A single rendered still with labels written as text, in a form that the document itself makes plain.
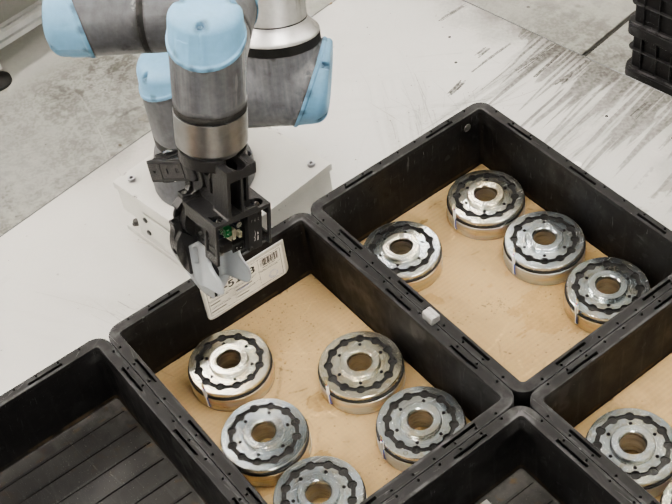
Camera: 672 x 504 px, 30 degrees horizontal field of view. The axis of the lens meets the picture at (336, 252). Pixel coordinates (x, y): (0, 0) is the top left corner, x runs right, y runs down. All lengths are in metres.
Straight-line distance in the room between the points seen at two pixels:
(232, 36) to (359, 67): 0.96
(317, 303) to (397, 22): 0.77
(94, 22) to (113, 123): 1.94
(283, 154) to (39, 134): 1.51
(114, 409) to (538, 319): 0.53
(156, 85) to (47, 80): 1.78
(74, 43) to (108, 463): 0.50
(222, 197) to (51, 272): 0.69
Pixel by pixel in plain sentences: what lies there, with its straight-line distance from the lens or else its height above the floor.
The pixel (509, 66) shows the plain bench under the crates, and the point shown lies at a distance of 2.13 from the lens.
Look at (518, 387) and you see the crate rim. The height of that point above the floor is 0.93.
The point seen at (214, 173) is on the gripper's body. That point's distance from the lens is 1.27.
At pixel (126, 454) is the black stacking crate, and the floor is 0.83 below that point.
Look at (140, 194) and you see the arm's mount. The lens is 1.85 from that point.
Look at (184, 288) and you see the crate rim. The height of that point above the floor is 0.93.
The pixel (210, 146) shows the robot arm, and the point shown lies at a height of 1.23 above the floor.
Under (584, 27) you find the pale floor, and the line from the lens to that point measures 3.36.
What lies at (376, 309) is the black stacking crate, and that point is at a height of 0.88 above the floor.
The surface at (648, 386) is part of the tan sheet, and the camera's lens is 1.52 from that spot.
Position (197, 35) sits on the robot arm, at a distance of 1.20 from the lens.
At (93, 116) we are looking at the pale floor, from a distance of 3.30.
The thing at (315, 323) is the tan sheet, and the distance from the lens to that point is 1.59.
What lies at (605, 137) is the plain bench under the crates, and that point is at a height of 0.70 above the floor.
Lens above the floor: 2.05
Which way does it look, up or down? 47 degrees down
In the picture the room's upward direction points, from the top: 9 degrees counter-clockwise
